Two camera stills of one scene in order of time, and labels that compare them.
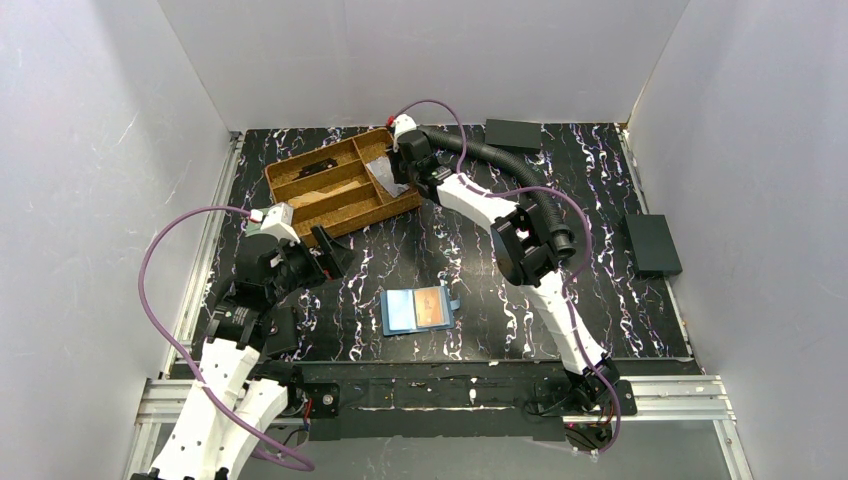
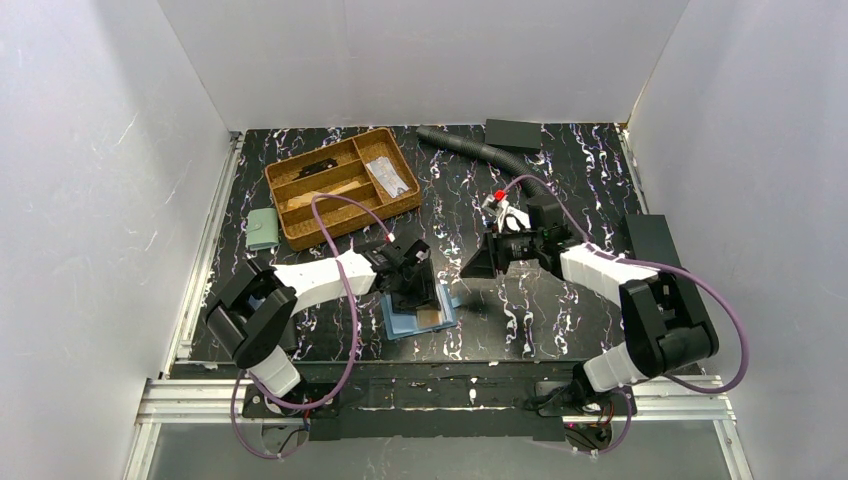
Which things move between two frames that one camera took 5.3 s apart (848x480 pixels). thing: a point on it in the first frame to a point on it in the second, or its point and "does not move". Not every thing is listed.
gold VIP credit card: (429, 307) does not move
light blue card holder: (398, 311) does not move
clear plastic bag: (381, 167) does not move
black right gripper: (403, 168) to (499, 252)
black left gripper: (318, 258) to (411, 279)
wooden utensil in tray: (306, 198) does not move
